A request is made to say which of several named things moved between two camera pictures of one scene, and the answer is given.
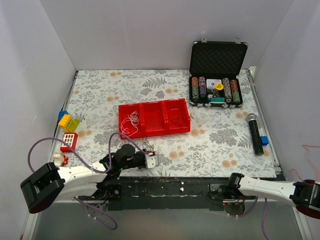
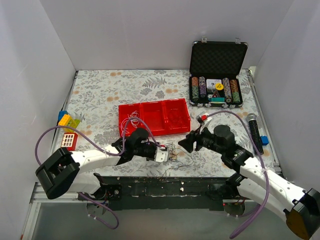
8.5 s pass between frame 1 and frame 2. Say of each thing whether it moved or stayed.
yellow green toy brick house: stayed
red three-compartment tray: stayed
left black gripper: moved
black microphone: stayed
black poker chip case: stayed
